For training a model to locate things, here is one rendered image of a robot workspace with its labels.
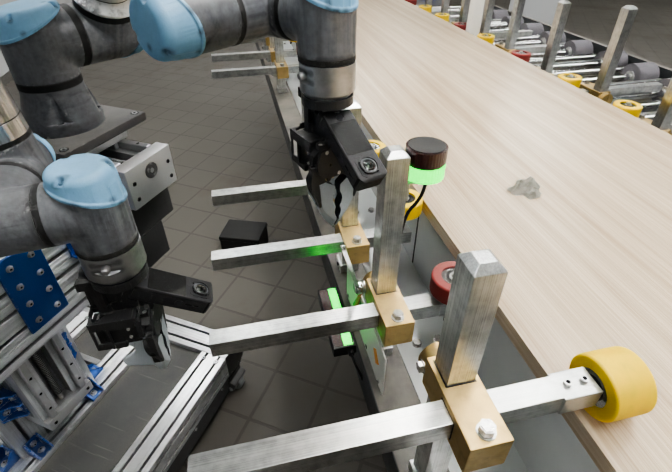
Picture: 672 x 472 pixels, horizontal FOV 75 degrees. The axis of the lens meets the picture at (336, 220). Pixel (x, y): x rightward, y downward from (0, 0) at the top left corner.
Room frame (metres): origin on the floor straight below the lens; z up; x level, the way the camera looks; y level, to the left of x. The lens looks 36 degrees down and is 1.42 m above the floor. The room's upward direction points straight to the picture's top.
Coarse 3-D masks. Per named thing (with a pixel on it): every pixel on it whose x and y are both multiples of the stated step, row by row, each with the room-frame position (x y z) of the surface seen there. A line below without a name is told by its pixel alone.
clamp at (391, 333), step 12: (372, 288) 0.55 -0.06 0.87; (396, 288) 0.55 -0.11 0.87; (372, 300) 0.53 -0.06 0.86; (384, 300) 0.52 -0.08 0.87; (396, 300) 0.52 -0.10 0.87; (384, 312) 0.50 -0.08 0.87; (408, 312) 0.50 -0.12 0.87; (384, 324) 0.47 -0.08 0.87; (396, 324) 0.47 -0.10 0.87; (408, 324) 0.47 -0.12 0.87; (384, 336) 0.47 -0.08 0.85; (396, 336) 0.47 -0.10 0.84; (408, 336) 0.47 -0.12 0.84
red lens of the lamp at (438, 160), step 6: (408, 150) 0.56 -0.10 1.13; (414, 156) 0.55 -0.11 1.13; (420, 156) 0.54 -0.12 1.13; (426, 156) 0.54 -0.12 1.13; (432, 156) 0.54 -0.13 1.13; (438, 156) 0.54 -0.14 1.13; (444, 156) 0.55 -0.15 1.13; (414, 162) 0.55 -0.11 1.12; (420, 162) 0.54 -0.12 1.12; (426, 162) 0.54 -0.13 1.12; (432, 162) 0.54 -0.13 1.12; (438, 162) 0.54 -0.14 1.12; (444, 162) 0.55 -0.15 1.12; (420, 168) 0.54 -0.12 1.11; (426, 168) 0.54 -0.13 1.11; (432, 168) 0.54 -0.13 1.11
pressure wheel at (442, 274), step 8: (440, 264) 0.57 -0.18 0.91; (448, 264) 0.57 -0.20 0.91; (432, 272) 0.55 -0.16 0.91; (440, 272) 0.55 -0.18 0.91; (448, 272) 0.56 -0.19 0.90; (432, 280) 0.54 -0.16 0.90; (440, 280) 0.53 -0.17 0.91; (448, 280) 0.54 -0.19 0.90; (432, 288) 0.53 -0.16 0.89; (440, 288) 0.52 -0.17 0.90; (448, 288) 0.51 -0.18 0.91; (440, 296) 0.52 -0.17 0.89; (448, 296) 0.51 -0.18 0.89
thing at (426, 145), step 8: (408, 144) 0.57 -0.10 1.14; (416, 144) 0.57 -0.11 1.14; (424, 144) 0.57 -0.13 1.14; (432, 144) 0.57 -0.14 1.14; (440, 144) 0.57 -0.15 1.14; (424, 152) 0.54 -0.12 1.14; (432, 152) 0.54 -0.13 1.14; (440, 152) 0.55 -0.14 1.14; (416, 168) 0.55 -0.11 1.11; (408, 184) 0.55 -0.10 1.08; (408, 192) 0.55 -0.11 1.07; (416, 200) 0.57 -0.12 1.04
